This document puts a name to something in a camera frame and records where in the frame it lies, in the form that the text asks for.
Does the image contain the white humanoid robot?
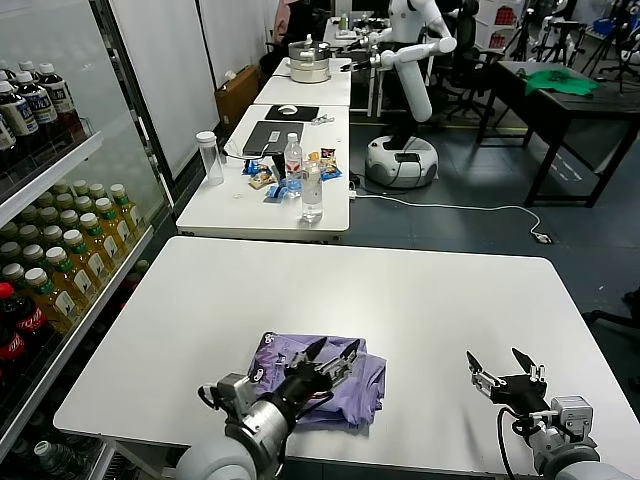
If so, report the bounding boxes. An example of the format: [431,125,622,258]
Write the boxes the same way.
[339,0,457,190]

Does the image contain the clear unlabeled water bottle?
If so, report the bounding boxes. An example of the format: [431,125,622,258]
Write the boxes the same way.
[300,159,324,224]

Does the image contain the brown cardboard box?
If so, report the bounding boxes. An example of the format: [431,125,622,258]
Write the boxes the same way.
[214,64,261,127]

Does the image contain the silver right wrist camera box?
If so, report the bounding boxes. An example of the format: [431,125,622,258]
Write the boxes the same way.
[549,395,595,442]

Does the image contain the glass door beverage cooler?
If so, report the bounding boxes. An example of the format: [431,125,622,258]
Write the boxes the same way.
[0,0,177,480]

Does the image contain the pink garment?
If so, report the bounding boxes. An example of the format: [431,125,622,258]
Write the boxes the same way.
[272,0,296,46]

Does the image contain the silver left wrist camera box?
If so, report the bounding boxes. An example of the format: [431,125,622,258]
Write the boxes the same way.
[214,372,266,416]

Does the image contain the clear tumbler white lid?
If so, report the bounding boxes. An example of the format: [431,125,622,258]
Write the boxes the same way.
[195,131,226,187]

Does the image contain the green cap drink bottle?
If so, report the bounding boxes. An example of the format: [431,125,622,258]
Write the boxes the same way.
[33,439,81,480]

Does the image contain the green cloth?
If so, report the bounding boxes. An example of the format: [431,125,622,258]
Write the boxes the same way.
[523,68,600,99]

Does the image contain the black laptop cable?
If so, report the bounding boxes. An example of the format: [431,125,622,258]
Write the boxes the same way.
[224,142,274,164]

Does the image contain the red label water bottle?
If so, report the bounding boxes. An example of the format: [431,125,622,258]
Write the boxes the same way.
[283,132,305,197]

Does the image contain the blue plastic bin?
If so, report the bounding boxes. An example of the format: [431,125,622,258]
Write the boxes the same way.
[587,17,621,39]

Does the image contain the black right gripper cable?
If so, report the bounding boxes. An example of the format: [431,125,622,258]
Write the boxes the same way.
[494,404,532,480]

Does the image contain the black tripod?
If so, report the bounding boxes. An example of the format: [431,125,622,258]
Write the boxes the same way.
[499,9,536,64]
[588,14,632,81]

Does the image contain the white rectangular table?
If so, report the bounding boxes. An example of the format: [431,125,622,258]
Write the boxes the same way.
[175,103,351,237]
[253,57,353,107]

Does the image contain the black chair base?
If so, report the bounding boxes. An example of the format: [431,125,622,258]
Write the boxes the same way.
[584,287,640,334]

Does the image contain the white drawer unit red prints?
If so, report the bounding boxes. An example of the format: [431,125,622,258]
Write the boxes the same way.
[474,0,521,51]

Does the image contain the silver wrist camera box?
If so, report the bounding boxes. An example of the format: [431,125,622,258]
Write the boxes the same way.
[214,372,266,416]
[549,395,595,442]

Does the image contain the dark grey laptop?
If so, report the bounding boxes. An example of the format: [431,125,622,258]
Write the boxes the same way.
[242,121,305,157]

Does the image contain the black mouse pad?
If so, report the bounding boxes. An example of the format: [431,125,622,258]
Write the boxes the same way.
[263,104,320,122]

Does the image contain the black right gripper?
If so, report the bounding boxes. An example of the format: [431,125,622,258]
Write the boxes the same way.
[466,347,551,414]

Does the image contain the black office chair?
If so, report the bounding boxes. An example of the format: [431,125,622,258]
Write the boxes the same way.
[439,0,496,121]

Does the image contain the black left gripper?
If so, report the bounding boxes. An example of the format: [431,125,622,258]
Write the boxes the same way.
[277,336,361,409]

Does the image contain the purple t-shirt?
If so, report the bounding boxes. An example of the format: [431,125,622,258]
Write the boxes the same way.
[252,330,389,426]

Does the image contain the cola bottle red label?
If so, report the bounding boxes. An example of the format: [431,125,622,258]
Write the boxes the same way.
[0,282,46,351]
[0,324,27,382]

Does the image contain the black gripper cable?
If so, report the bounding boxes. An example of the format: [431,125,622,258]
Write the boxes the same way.
[494,404,532,480]
[294,392,334,419]

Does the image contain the black metal table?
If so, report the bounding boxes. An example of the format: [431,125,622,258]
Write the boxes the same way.
[477,59,640,209]

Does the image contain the white floor cable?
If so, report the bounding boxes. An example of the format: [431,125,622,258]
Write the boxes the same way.
[349,192,549,239]

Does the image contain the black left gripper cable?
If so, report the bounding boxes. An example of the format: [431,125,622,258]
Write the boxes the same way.
[294,392,334,419]

